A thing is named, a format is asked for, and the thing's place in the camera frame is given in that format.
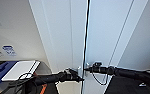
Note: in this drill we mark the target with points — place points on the orange folding stand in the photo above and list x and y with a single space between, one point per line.
43 89

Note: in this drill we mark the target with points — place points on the flat white board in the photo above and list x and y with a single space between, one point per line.
21 69

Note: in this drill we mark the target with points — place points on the white wardrobe body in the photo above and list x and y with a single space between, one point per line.
139 20

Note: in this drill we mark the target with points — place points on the wall plate with blue print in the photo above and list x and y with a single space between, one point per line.
8 50

